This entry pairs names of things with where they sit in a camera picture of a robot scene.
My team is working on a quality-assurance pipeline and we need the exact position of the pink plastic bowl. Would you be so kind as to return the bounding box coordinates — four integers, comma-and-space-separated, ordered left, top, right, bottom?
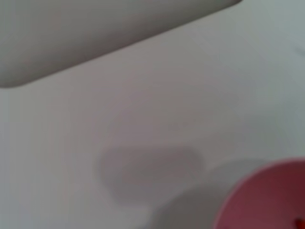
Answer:
213, 157, 305, 229

